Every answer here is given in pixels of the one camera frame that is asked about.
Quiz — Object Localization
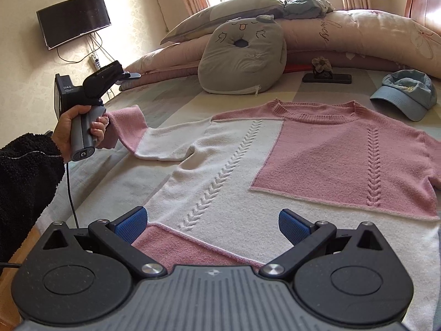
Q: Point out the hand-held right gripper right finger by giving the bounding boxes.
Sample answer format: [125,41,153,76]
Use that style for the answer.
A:
[258,209,384,280]

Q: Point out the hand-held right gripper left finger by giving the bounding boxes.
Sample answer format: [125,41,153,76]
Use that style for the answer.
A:
[42,206,169,280]

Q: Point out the pink and white sweater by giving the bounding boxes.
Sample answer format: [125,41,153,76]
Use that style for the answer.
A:
[100,99,441,273]

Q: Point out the person's left forearm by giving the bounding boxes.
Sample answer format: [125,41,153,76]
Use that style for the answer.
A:
[0,133,66,264]

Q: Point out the person's left hand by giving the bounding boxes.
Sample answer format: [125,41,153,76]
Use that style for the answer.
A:
[52,103,111,164]

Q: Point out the grey cat face cushion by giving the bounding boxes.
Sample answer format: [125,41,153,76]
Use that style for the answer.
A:
[199,15,287,95]

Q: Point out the grey pillow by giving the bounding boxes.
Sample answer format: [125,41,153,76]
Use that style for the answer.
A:
[160,0,288,45]

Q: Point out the black phone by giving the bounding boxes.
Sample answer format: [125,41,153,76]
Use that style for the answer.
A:
[302,73,353,84]

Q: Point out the knitted flower ornament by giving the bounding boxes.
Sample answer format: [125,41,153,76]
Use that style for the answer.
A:
[311,56,332,75]

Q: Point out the light blue cap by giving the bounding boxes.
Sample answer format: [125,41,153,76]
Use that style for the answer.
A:
[370,70,438,122]

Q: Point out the pink quilt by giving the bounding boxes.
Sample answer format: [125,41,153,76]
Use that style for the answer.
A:
[120,50,414,90]

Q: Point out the blue-grey folded cloth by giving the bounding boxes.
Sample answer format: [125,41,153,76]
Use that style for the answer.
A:
[284,0,335,20]

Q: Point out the beige floral quilt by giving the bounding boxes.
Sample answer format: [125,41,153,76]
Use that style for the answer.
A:
[126,10,441,87]

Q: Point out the wooden bed headboard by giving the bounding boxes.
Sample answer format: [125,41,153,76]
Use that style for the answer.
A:
[405,0,441,35]

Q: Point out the black wall cables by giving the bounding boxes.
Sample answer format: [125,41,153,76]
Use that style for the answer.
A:
[57,33,119,100]

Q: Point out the black wall television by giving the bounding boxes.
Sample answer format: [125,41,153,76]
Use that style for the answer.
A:
[36,0,112,50]

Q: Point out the thin wall cord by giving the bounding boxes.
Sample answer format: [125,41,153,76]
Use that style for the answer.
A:
[150,0,169,33]

